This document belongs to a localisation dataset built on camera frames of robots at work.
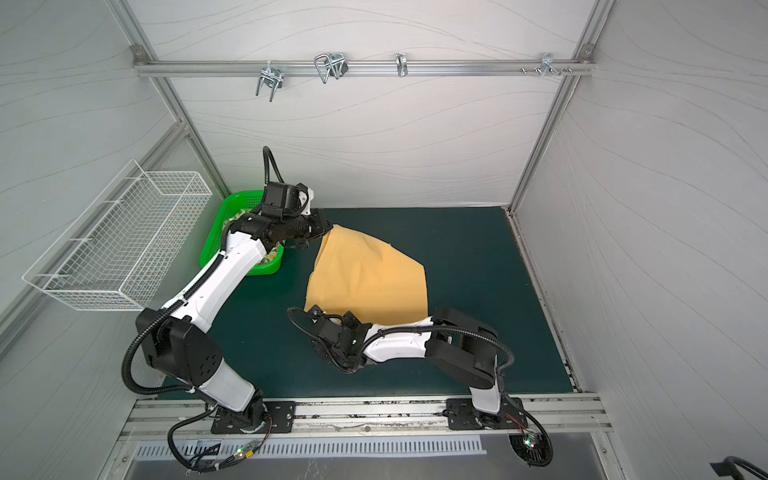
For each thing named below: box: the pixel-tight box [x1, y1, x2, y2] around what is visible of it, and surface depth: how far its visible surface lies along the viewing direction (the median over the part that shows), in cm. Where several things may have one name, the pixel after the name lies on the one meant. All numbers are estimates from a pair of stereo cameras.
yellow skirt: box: [304, 224, 429, 325], surface depth 96 cm
